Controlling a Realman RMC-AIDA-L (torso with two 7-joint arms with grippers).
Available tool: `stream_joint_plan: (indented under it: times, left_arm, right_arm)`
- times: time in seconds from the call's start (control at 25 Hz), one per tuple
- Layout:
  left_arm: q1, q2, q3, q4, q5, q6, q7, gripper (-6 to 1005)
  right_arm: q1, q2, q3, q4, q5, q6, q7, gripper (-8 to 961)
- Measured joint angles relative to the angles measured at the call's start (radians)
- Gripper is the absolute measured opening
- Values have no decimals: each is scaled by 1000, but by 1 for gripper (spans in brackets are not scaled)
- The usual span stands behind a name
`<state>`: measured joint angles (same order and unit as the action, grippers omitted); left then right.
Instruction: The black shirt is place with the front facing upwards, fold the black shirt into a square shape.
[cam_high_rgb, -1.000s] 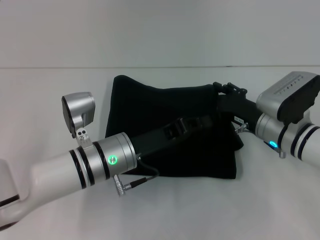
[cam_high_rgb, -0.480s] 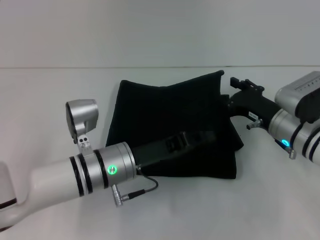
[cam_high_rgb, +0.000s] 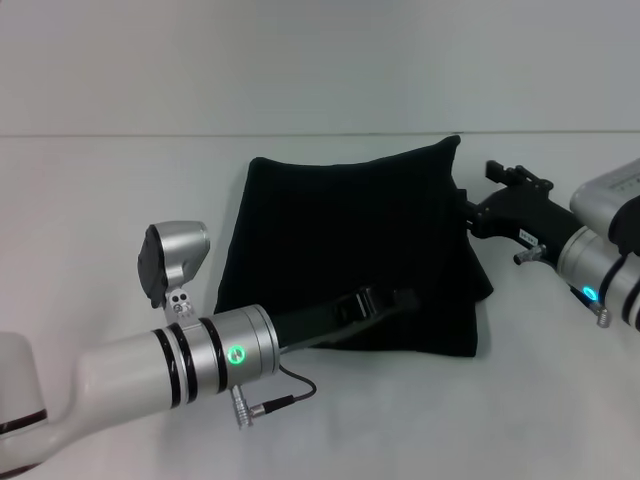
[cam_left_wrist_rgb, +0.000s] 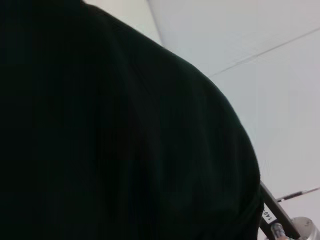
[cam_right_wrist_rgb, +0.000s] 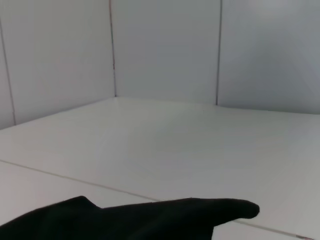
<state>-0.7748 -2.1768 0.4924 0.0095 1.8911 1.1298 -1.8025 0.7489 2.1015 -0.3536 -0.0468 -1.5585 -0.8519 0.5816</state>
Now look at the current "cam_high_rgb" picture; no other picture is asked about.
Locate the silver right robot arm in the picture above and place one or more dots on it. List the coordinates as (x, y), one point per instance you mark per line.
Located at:
(605, 275)

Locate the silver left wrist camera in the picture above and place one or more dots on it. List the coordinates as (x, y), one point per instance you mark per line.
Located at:
(170, 260)

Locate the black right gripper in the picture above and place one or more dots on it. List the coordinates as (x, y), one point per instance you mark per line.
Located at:
(525, 215)

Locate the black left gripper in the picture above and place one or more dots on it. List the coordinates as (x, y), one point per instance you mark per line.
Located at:
(310, 325)

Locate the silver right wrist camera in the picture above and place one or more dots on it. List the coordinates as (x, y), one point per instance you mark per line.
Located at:
(610, 200)

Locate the black t-shirt with FREE print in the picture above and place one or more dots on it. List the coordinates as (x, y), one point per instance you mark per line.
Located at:
(360, 235)

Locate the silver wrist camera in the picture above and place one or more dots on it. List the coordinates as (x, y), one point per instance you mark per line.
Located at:
(610, 200)
(170, 260)

